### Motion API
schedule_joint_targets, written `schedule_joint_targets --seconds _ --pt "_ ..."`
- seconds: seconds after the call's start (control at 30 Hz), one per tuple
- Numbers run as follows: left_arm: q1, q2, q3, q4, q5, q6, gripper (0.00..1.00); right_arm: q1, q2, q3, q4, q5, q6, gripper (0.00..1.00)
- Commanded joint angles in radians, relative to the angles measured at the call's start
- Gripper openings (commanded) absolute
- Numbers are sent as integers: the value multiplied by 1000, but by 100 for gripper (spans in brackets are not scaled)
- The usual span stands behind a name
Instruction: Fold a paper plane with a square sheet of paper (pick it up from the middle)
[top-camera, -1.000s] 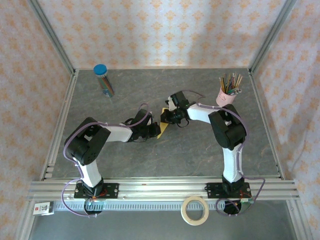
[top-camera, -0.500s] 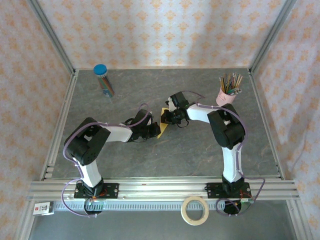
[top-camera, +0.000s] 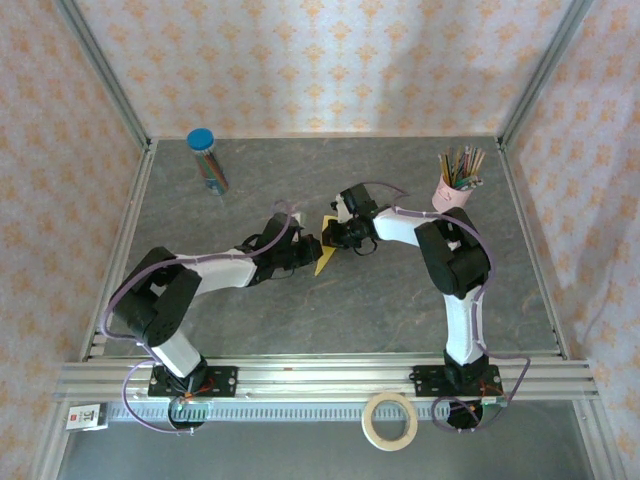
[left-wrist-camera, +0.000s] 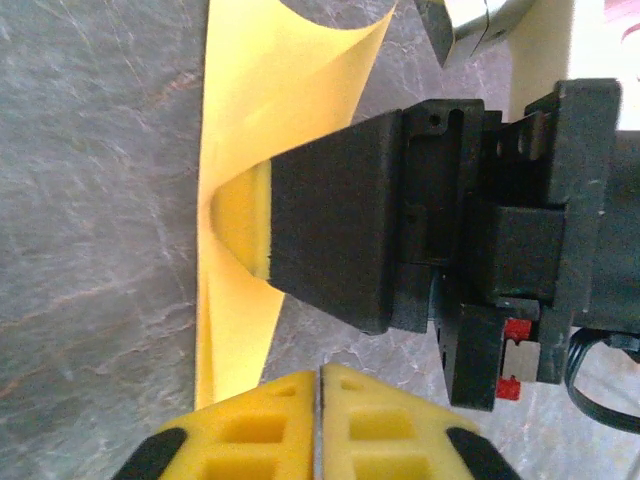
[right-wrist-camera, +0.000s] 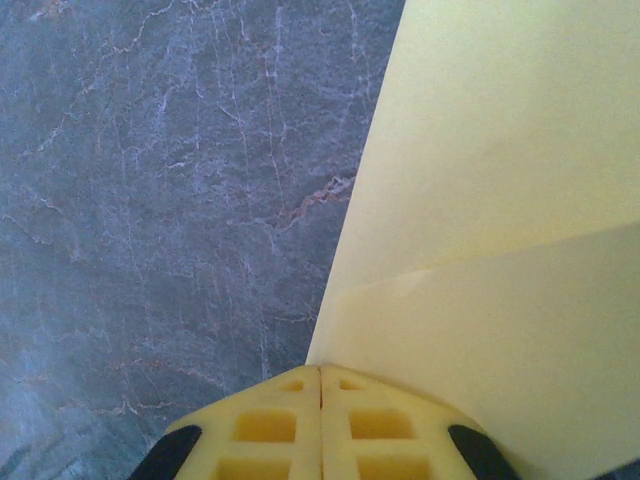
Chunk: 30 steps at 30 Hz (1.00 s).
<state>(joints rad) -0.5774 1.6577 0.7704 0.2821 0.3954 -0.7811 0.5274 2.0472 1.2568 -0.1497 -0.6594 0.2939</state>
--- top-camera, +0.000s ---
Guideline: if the yellow paper sheet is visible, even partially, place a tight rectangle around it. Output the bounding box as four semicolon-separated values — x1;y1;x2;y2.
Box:
312;214;341;277

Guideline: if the pink pencil cup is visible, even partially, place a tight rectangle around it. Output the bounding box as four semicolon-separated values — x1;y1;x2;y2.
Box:
431;174;474;214

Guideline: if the pencil tube with blue lid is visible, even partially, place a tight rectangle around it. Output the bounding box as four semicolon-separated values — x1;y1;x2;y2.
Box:
186;128;231;197

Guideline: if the bunch of coloured pencils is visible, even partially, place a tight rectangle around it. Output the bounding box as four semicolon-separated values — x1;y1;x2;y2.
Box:
437;144;487;191

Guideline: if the masking tape roll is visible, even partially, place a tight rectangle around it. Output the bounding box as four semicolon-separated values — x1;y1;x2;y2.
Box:
361;391;419;452

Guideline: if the white card with red mark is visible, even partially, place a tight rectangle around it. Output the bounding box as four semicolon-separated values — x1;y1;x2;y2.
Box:
66;403;110;431

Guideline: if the wide aluminium frame rail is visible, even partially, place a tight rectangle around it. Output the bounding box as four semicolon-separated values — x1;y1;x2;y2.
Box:
53;357;600;404

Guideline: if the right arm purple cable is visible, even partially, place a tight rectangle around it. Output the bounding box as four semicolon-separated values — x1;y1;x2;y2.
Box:
364;180;531;434

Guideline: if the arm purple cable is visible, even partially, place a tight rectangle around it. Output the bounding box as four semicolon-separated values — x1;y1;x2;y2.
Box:
364;180;531;434
102;199;301;435

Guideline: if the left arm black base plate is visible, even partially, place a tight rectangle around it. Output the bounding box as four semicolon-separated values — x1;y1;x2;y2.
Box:
148;365;239;400

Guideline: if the grey slotted cable duct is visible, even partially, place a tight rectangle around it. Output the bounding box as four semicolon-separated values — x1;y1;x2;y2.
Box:
107;402;451;422

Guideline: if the aluminium side rail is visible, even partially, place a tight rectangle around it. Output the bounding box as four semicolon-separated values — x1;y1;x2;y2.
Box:
494;142;571;360
79;142;159;361

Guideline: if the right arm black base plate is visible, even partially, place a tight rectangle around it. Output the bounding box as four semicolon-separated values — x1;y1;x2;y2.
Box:
410;363;503;399

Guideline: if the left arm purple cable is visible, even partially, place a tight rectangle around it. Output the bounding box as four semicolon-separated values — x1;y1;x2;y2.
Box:
102;199;301;435

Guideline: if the aluminium frame post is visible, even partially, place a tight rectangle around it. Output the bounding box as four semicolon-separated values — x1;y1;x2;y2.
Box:
497;0;594;149
52;0;154;151

